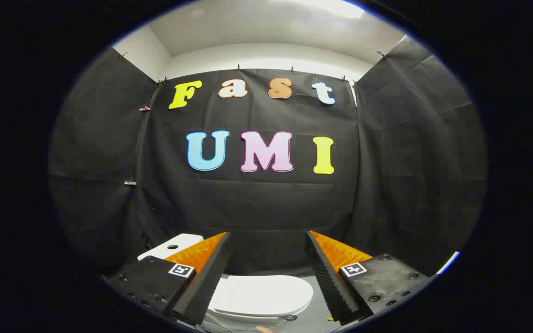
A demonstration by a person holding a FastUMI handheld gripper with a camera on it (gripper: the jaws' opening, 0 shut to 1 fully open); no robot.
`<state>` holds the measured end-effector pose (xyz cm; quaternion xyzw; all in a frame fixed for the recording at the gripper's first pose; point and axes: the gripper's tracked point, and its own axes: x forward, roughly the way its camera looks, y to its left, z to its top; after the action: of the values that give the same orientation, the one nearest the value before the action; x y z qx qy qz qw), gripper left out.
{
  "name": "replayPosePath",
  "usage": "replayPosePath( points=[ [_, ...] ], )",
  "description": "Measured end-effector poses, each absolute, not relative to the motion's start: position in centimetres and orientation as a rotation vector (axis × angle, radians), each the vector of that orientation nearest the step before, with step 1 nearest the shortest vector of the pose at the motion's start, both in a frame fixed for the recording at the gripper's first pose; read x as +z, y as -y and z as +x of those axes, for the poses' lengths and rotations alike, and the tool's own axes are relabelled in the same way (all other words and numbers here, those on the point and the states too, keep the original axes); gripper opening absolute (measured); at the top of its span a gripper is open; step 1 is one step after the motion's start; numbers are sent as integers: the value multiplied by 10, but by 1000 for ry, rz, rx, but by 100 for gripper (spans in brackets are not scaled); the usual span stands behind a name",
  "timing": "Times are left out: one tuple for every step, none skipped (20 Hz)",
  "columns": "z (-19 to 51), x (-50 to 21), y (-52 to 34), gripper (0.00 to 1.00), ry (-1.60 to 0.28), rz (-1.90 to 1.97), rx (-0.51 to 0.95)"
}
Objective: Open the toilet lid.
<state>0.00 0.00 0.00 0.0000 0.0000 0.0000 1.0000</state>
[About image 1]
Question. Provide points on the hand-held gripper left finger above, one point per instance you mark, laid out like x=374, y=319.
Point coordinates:
x=206, y=286

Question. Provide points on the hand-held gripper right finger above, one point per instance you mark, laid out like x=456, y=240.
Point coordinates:
x=331, y=286

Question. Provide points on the white toilet lid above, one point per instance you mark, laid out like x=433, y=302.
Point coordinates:
x=262, y=293

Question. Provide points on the white toilet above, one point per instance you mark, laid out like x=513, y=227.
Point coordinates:
x=174, y=245

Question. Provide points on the white toilet seat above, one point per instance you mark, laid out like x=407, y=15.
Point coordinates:
x=257, y=318

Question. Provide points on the black backdrop cloth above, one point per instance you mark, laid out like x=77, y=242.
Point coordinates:
x=257, y=208

